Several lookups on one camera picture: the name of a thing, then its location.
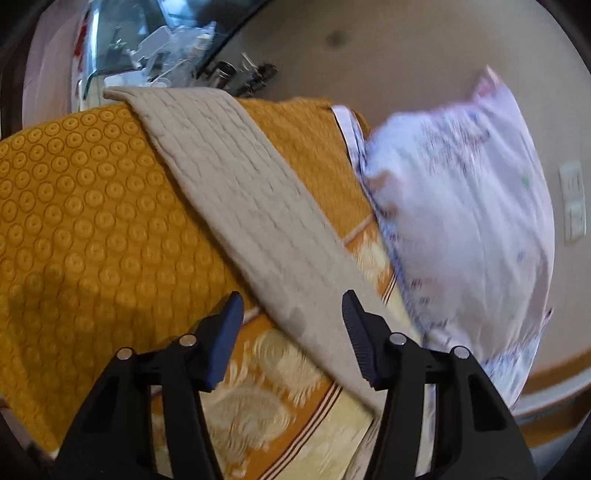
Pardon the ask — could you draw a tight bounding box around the glass-top table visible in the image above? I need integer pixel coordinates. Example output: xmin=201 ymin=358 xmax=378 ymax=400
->
xmin=69 ymin=0 xmax=280 ymax=100

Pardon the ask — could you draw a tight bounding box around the pink printed cloth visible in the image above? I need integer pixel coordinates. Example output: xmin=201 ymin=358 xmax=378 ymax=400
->
xmin=23 ymin=6 xmax=100 ymax=131

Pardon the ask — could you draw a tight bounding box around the white plastic object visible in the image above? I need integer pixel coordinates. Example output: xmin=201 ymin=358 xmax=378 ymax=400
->
xmin=130 ymin=27 xmax=186 ymax=71

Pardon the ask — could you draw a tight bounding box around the beige quilted cloth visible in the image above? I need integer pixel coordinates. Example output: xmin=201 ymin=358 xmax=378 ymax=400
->
xmin=104 ymin=87 xmax=402 ymax=412

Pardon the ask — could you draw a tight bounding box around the yellow patterned bedspread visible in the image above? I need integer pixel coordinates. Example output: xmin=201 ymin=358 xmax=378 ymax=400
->
xmin=0 ymin=96 xmax=435 ymax=480

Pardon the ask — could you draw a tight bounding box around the pink floral pillow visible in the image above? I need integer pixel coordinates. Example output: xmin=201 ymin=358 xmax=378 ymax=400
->
xmin=358 ymin=65 xmax=557 ymax=411

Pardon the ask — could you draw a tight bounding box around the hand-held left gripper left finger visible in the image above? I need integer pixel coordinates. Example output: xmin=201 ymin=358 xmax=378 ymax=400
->
xmin=51 ymin=292 xmax=244 ymax=480

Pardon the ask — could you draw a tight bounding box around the white wall socket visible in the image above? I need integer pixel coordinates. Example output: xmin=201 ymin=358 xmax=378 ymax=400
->
xmin=558 ymin=161 xmax=587 ymax=241

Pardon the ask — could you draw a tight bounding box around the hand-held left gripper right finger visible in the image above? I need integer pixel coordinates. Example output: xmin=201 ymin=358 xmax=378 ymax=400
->
xmin=341 ymin=290 xmax=539 ymax=480

